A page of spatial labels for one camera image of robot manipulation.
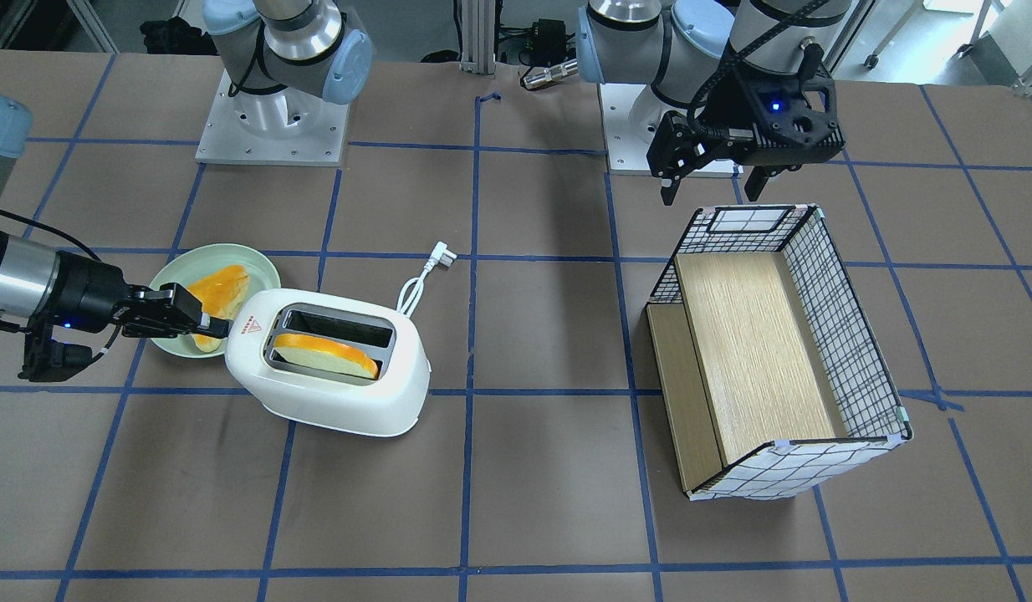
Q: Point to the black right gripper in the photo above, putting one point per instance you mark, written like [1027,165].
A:
[83,292]

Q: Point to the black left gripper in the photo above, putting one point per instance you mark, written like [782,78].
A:
[731,102]

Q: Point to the white toaster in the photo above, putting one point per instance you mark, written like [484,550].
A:
[386,407]

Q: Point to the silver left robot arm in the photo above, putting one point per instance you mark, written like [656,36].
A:
[680,51]

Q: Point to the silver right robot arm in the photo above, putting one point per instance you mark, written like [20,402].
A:
[41,288]

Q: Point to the bread slice in toaster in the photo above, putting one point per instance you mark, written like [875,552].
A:
[325,354]

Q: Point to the triangular bread on plate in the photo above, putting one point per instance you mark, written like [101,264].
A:
[223,292]

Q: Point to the green plate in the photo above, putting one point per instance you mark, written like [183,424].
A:
[203,261]

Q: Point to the wire grid storage box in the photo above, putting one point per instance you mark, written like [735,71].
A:
[771,374]

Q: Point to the aluminium frame post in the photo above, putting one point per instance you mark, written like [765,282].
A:
[477,25]

